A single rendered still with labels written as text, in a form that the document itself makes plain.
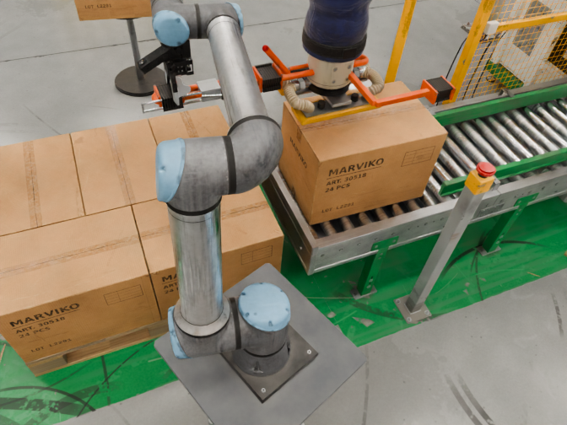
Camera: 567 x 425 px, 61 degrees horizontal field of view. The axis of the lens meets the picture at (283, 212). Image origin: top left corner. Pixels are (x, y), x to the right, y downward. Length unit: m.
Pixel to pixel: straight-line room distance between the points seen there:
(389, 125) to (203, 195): 1.33
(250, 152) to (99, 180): 1.60
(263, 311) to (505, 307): 1.80
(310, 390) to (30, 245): 1.33
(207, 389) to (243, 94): 0.92
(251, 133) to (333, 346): 0.91
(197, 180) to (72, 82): 3.29
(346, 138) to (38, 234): 1.37
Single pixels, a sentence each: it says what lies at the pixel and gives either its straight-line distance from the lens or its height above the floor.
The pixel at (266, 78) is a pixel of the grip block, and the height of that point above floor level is 1.26.
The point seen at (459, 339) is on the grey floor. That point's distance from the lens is 2.69.
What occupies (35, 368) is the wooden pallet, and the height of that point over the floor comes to 0.08.
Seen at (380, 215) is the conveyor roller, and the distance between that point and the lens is 2.28.
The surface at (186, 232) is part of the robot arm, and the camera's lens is 1.00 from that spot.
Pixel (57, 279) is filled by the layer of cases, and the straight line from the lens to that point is 2.13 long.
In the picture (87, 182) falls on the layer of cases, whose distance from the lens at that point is 2.45.
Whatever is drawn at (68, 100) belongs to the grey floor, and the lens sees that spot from 3.94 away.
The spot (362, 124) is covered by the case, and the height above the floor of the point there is 0.95.
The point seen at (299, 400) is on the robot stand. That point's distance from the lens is 1.56.
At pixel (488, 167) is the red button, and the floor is 1.04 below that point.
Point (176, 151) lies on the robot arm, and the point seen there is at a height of 1.62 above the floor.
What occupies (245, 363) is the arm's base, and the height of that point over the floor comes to 0.81.
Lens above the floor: 2.22
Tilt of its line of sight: 49 degrees down
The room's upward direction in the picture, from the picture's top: 5 degrees clockwise
